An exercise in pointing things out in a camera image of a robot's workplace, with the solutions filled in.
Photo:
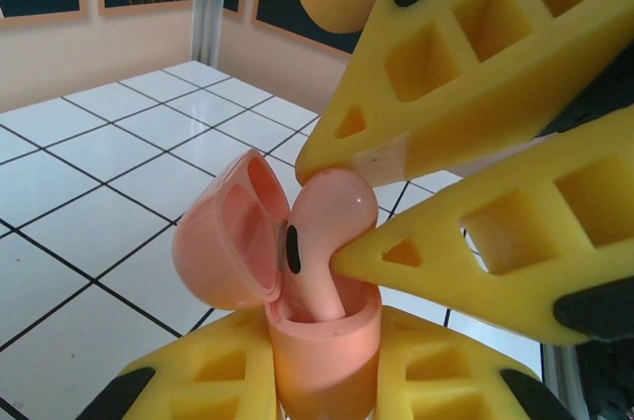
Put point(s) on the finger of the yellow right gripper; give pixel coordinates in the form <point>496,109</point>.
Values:
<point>495,88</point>
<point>525,291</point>

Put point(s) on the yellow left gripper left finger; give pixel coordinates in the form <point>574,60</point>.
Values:
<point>198,380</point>

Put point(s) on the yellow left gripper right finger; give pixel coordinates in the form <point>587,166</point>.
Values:
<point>446,380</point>

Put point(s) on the pink eraser block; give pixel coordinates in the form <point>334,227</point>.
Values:
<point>322,355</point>

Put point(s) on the pink earbud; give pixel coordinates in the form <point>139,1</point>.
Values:
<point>337,202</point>

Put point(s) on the aluminium frame post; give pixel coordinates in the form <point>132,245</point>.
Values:
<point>207,4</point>

